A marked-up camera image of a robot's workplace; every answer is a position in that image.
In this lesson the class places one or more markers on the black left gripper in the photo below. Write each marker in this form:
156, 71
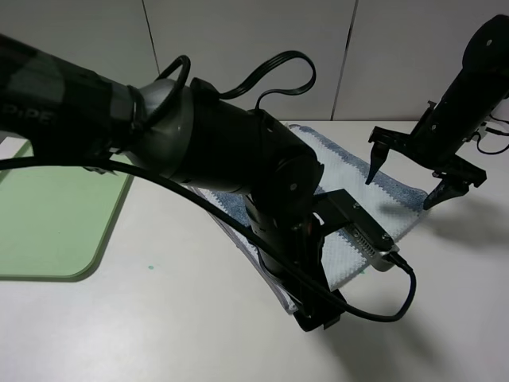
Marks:
299, 245

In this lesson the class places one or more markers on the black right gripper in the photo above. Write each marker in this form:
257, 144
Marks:
441, 132

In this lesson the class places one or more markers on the blue white striped towel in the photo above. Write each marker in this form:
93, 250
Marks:
395, 206

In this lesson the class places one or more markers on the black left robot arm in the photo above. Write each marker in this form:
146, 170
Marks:
182, 133

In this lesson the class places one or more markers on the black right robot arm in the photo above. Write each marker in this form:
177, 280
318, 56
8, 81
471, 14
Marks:
486, 51

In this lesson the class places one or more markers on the green plastic tray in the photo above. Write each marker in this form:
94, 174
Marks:
56, 222

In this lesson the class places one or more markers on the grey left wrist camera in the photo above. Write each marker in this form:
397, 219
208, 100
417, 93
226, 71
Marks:
341, 212

